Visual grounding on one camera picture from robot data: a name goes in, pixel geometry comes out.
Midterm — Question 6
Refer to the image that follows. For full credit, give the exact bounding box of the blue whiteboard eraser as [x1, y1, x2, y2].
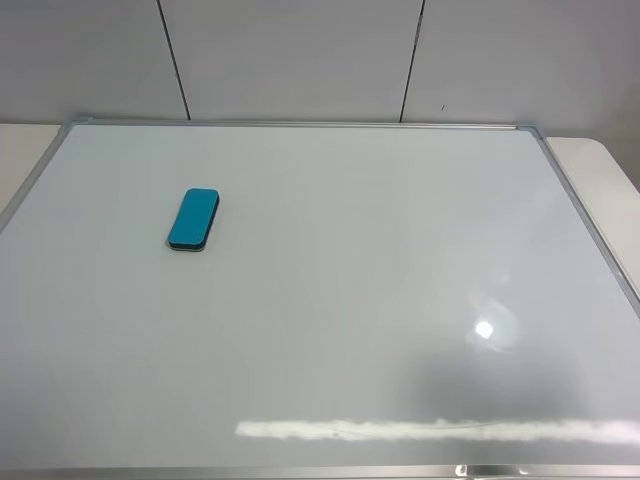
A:
[167, 188, 220, 252]

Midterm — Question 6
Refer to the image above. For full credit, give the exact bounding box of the white aluminium-framed whiteboard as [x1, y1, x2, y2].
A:
[1, 120, 639, 479]

